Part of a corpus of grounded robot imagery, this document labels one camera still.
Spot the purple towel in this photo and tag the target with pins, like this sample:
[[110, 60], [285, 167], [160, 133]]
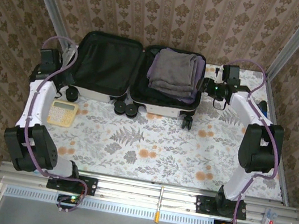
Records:
[[199, 68]]

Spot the grey fluffy towel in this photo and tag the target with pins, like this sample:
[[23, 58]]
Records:
[[173, 73]]

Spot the white hard-shell suitcase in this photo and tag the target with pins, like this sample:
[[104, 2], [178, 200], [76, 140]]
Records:
[[103, 64]]

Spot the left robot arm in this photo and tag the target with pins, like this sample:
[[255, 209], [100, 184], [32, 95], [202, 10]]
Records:
[[37, 104]]

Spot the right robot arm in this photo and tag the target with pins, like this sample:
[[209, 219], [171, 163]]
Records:
[[257, 153]]

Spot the blue stapler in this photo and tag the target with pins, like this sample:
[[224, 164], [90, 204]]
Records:
[[263, 106]]

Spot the yellow calculator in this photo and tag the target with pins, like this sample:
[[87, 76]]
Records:
[[61, 114]]

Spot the floral tablecloth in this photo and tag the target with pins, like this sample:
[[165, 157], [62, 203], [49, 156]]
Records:
[[174, 150]]

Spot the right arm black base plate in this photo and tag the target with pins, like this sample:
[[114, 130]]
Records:
[[202, 205]]

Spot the aluminium table side rail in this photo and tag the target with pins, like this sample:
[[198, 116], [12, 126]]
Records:
[[284, 189]]

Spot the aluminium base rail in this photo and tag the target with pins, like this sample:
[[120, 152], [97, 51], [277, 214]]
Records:
[[138, 193]]

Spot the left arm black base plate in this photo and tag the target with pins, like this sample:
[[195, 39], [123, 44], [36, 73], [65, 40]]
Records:
[[88, 185]]

